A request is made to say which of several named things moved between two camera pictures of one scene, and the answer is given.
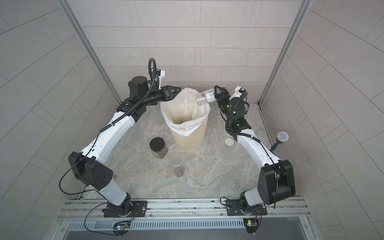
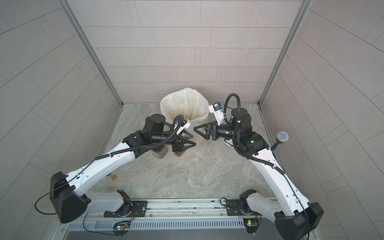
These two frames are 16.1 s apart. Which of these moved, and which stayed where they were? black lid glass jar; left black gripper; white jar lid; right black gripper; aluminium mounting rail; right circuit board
Moved: right black gripper; left black gripper
Stayed: right circuit board; black lid glass jar; white jar lid; aluminium mounting rail
